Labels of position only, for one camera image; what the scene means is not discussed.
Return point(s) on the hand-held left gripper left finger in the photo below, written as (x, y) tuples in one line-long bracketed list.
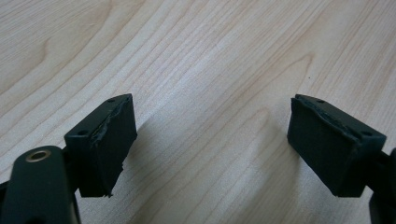
[(102, 146)]

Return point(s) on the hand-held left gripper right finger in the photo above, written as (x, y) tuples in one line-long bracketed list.
[(330, 146)]

